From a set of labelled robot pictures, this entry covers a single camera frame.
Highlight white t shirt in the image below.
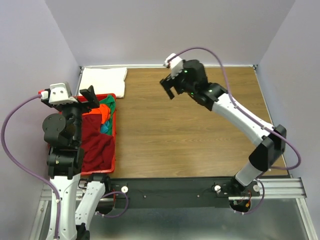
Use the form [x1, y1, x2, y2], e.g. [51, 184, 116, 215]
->
[79, 67, 128, 99]

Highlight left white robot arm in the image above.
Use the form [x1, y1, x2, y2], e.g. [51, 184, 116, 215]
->
[41, 83, 111, 240]

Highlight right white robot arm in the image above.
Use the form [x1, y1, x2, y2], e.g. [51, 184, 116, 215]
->
[160, 57, 287, 196]

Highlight red plastic bin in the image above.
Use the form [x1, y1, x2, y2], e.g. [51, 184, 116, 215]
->
[47, 92, 118, 176]

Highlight green t shirt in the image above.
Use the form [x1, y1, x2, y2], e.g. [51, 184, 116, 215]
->
[99, 94, 116, 117]

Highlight orange t shirt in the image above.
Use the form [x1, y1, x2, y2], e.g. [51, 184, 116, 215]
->
[82, 103, 111, 124]

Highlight teal t shirt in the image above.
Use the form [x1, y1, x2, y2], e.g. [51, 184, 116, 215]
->
[100, 120, 113, 136]

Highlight dark red t shirt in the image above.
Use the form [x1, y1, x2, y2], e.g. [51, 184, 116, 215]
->
[81, 114, 115, 172]

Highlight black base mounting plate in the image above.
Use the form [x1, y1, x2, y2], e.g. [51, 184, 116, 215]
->
[82, 176, 263, 210]

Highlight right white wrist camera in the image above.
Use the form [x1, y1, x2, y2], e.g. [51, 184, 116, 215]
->
[163, 53, 184, 79]

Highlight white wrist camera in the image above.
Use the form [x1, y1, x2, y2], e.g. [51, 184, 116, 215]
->
[163, 53, 184, 79]
[38, 82, 77, 106]

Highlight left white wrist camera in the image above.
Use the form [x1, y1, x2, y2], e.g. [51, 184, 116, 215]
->
[38, 82, 77, 106]

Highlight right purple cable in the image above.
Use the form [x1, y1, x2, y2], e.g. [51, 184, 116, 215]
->
[164, 46, 302, 216]

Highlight purple cable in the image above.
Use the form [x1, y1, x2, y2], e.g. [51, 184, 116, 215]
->
[1, 96, 130, 240]
[164, 46, 302, 216]

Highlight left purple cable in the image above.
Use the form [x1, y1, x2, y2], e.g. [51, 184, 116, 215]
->
[1, 96, 130, 240]

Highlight aluminium frame rail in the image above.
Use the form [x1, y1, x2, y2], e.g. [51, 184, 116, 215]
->
[30, 176, 307, 240]

